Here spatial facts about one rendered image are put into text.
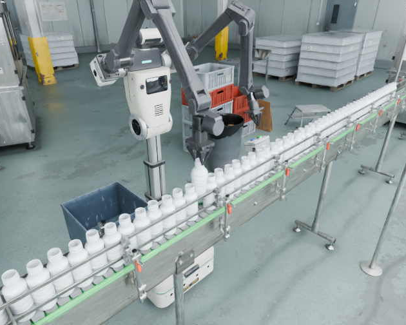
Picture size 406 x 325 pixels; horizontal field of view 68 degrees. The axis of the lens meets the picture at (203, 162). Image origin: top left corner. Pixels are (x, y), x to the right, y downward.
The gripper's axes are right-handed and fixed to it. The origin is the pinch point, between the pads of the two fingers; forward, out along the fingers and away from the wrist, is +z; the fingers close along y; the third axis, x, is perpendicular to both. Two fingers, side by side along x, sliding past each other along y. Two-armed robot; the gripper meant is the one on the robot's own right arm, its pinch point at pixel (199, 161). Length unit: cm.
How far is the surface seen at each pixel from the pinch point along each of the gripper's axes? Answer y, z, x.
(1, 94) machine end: -366, 47, 7
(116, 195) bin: -56, 38, -11
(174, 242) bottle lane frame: 5.8, 26.6, -19.3
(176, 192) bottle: -1.6, 10.5, -11.0
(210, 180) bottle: 1.7, 10.2, 4.7
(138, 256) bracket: 11.4, 16.5, -38.6
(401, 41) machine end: -60, -6, 475
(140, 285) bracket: 11, 30, -39
